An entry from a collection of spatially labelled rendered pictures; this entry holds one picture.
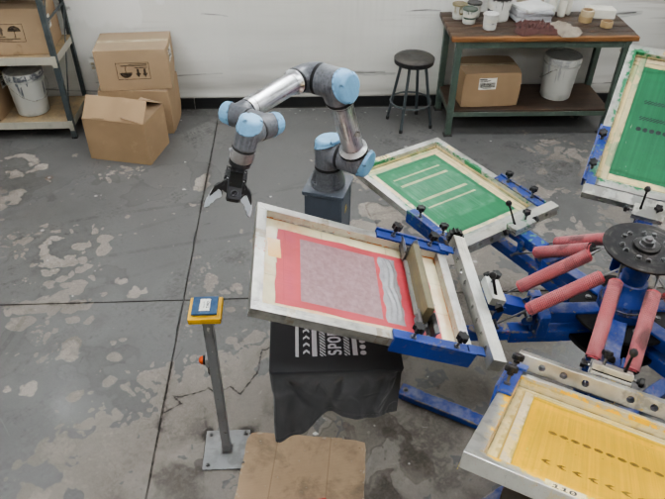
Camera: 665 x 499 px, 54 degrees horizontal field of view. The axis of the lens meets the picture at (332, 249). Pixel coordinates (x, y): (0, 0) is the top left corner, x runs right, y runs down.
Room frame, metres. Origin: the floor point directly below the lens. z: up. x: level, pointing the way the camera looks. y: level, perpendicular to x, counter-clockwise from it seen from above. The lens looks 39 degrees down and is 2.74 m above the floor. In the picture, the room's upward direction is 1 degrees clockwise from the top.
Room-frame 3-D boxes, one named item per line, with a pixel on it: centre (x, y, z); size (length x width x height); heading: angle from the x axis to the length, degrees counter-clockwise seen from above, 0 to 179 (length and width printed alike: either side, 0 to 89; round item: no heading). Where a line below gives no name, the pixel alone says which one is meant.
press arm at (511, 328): (1.80, -0.50, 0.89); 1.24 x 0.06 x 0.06; 93
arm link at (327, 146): (2.39, 0.02, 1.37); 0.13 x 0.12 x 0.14; 57
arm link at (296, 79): (2.10, 0.21, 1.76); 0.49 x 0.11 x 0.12; 147
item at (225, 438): (1.86, 0.50, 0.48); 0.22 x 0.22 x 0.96; 3
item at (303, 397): (1.56, -0.03, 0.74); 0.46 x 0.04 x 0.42; 93
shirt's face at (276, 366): (1.77, -0.01, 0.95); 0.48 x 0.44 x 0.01; 93
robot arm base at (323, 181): (2.39, 0.02, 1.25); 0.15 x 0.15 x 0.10
